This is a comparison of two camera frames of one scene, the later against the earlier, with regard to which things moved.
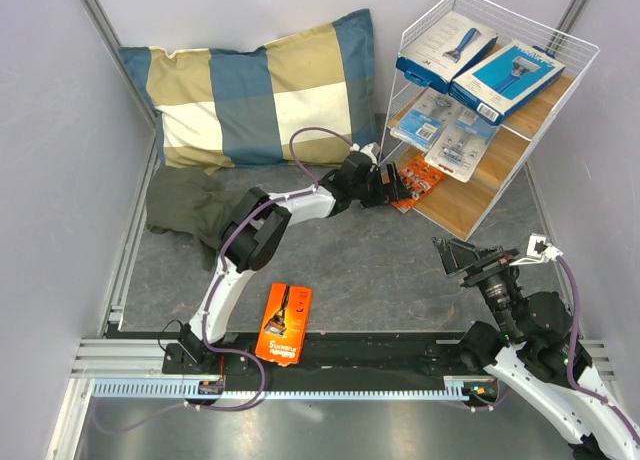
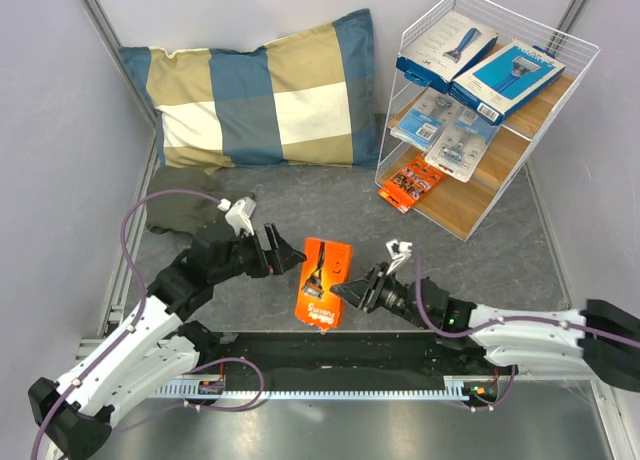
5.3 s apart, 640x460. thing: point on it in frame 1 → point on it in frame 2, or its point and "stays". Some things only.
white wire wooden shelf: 475,85 stays
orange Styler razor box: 421,176 stays
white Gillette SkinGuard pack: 425,122 stays
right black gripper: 454,255 → 370,286
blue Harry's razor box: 498,86 stays
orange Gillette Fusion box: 283,326 → 325,264
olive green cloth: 184,199 stays
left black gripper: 390,193 → 279,259
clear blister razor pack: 461,142 stays
